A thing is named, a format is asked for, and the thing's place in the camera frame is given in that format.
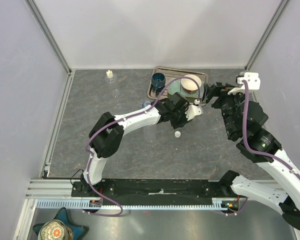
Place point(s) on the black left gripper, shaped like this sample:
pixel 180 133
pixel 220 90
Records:
pixel 184 121

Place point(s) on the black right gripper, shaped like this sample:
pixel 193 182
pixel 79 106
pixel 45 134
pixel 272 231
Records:
pixel 221 91

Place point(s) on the clear bottle with notched cap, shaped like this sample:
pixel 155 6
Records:
pixel 112 84

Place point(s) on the cream notched bottle cap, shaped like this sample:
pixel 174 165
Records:
pixel 109 73

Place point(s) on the clear wide plastic bottle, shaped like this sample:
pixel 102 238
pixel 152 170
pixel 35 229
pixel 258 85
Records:
pixel 150 133

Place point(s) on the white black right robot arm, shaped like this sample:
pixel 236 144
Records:
pixel 243 120

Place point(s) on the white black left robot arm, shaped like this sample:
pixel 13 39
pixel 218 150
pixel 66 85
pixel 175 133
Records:
pixel 106 135

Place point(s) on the blue label plastic bottle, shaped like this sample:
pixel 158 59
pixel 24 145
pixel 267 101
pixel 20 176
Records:
pixel 146 103

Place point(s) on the cream and brown bowl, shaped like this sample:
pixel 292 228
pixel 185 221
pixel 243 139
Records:
pixel 190 86

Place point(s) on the light green square plate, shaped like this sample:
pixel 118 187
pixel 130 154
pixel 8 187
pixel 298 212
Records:
pixel 176 87

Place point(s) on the dark blue ceramic cup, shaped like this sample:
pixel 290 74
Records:
pixel 158 80

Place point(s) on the metal serving tray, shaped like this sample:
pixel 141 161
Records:
pixel 171 73

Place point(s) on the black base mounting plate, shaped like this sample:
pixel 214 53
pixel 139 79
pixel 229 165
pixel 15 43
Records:
pixel 171 189

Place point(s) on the blue star shaped dish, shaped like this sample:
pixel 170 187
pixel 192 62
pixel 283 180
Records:
pixel 79 231

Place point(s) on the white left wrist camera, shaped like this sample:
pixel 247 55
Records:
pixel 193 111

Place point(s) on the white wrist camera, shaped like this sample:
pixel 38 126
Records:
pixel 246 80
pixel 193 111

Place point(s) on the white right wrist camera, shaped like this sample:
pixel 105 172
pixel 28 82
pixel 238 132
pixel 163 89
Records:
pixel 246 80

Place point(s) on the light blue cable duct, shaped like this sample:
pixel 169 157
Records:
pixel 137 204

